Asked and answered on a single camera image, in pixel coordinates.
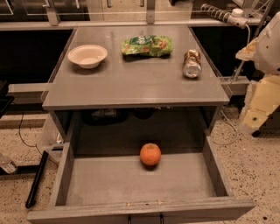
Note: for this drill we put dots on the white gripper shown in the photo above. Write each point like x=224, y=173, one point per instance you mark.
x=269, y=51

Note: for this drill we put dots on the orange fruit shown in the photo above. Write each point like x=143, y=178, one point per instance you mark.
x=150, y=154

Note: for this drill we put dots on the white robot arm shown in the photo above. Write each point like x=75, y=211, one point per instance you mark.
x=264, y=51

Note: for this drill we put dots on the grey cabinet counter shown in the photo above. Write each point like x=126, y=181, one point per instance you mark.
x=131, y=100

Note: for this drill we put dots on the open grey top drawer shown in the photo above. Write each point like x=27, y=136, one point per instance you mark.
x=113, y=186

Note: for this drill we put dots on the crushed metallic can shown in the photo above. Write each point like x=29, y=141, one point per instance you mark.
x=192, y=66

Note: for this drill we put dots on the green chip bag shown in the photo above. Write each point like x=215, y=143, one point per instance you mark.
x=150, y=46

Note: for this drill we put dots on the white paper bowl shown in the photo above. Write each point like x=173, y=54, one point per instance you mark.
x=87, y=56

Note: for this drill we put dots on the black bar on floor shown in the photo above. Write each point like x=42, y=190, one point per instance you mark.
x=35, y=184

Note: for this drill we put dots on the white coiled handle fixture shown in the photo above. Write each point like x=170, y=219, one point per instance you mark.
x=235, y=17

